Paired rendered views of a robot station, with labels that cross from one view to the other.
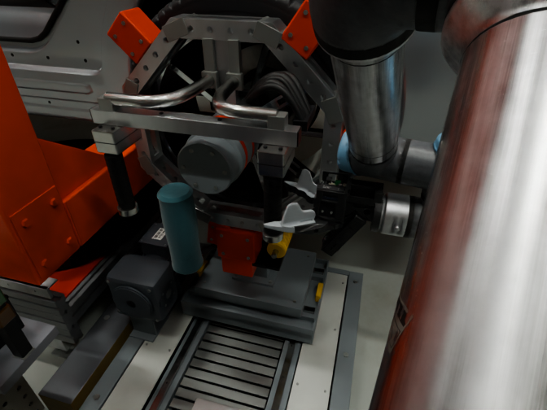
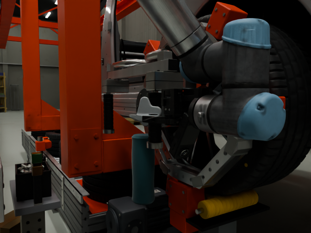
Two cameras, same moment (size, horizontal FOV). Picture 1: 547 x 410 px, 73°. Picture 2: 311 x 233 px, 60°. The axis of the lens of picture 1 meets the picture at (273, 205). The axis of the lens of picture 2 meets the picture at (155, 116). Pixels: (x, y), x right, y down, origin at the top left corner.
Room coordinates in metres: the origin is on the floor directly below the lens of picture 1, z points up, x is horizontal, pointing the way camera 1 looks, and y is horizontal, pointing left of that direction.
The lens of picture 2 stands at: (0.08, -0.49, 0.88)
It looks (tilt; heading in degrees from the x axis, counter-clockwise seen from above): 4 degrees down; 44
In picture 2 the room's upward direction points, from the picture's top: straight up
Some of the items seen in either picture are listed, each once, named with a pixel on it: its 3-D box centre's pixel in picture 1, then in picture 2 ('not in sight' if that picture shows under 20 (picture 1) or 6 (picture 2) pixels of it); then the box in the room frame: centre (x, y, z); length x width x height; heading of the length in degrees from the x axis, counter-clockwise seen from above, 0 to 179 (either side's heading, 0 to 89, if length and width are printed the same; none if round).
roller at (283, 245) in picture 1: (286, 226); (229, 202); (0.93, -0.04, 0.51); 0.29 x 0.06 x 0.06; 165
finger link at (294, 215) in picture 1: (291, 215); (144, 109); (0.52, -0.03, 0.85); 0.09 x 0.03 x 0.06; 111
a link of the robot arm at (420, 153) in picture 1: (442, 167); (239, 57); (0.52, -0.27, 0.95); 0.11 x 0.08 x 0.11; 65
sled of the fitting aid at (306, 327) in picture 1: (259, 285); not in sight; (1.03, 0.06, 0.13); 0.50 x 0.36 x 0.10; 75
